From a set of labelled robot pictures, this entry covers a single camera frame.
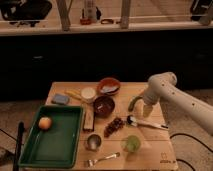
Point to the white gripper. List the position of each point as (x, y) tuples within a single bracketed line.
[(147, 110)]

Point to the green pepper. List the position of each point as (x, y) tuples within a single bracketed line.
[(133, 102)]

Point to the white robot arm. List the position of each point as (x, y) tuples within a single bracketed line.
[(163, 85)]

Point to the green plastic cup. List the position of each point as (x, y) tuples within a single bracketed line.
[(132, 144)]

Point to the metal cup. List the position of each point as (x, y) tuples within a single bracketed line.
[(94, 142)]

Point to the bunch of dark grapes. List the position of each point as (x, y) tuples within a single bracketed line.
[(113, 126)]

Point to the dark brown bowl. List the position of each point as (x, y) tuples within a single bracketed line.
[(103, 106)]

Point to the orange bowl with cloth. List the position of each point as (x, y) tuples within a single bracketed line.
[(108, 86)]

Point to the wooden block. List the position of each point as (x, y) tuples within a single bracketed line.
[(88, 124)]

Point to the white round container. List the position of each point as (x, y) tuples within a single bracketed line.
[(88, 94)]

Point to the yellow corn cob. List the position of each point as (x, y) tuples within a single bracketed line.
[(73, 94)]

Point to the blue sponge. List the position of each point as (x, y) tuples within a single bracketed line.
[(60, 99)]

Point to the green plastic tray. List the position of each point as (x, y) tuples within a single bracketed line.
[(57, 146)]

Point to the orange peach fruit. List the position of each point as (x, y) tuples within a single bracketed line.
[(45, 123)]

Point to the white bottle on shelf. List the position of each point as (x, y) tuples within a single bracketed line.
[(90, 10)]

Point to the black pole left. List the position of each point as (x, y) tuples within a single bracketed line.
[(21, 130)]

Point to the black bag on shelf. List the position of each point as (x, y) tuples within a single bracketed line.
[(29, 12)]

